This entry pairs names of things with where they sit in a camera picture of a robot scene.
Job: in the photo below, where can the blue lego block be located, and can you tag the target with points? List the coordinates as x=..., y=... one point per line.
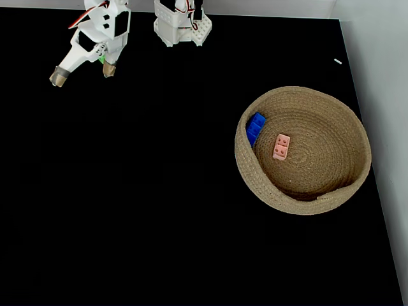
x=255, y=127

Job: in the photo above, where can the pink lego block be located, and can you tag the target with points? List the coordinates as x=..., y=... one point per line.
x=281, y=146

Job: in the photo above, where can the green lego block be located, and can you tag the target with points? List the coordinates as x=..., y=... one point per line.
x=101, y=59

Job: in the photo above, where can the small white scrap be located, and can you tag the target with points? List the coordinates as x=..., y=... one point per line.
x=338, y=61

